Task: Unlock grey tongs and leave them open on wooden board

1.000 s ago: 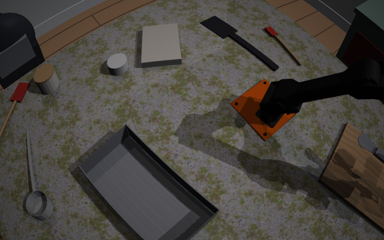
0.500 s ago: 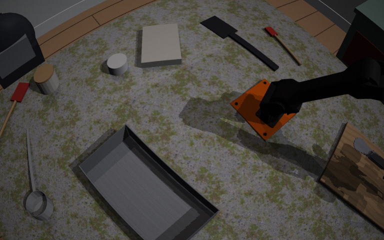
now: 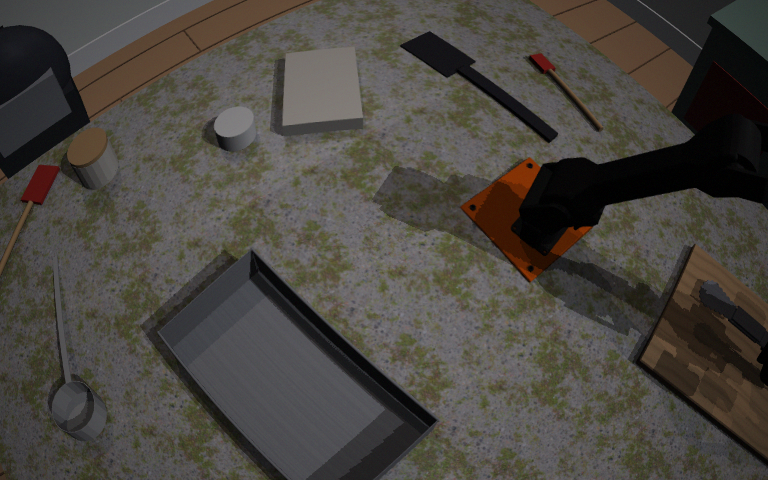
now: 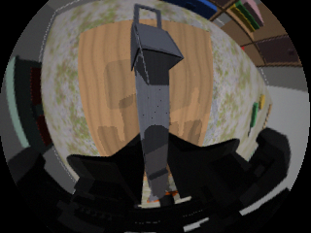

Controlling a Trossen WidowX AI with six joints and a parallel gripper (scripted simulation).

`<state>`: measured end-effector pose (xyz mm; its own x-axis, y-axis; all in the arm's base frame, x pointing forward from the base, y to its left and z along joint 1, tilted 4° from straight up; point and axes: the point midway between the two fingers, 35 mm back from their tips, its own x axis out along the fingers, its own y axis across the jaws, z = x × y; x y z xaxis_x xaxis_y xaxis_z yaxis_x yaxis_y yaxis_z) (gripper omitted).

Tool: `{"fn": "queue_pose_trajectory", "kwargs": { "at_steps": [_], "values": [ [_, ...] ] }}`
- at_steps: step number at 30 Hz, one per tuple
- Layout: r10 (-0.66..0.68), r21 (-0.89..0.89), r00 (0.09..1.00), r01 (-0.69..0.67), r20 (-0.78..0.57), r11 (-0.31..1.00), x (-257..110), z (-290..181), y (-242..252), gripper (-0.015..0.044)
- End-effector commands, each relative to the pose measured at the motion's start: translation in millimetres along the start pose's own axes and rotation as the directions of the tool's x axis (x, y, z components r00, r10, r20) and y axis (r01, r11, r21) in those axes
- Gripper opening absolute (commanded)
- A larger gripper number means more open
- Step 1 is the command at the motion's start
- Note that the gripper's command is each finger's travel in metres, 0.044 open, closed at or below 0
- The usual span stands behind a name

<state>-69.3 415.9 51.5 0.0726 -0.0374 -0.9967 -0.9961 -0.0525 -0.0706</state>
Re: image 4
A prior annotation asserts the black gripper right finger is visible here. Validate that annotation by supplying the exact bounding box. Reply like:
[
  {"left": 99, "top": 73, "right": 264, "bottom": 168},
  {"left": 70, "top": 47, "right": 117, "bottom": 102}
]
[{"left": 167, "top": 132, "right": 240, "bottom": 199}]

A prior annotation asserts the wooden board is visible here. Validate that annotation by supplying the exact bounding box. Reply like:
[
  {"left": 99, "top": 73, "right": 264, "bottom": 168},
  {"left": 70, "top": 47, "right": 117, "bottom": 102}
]
[{"left": 78, "top": 19, "right": 214, "bottom": 156}]

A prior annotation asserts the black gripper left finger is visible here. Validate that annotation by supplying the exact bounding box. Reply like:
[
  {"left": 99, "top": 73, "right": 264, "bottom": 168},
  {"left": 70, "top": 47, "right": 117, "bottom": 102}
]
[{"left": 66, "top": 133, "right": 145, "bottom": 205}]

